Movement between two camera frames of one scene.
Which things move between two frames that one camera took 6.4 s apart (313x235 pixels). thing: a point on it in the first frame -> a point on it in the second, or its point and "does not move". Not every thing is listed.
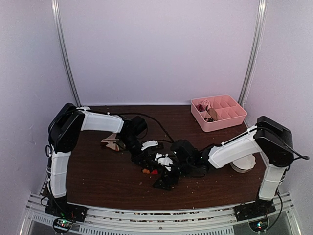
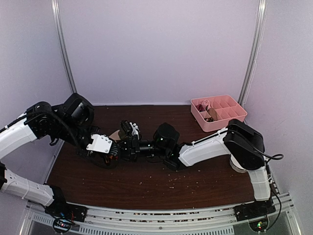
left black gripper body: x=136 y=158 -> x=92 y=155
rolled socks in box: x=206 y=104 does not move
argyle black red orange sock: x=155 y=172 -> x=108 y=158
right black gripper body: x=187 y=168 -> x=134 y=149
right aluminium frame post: x=254 y=54 does not move
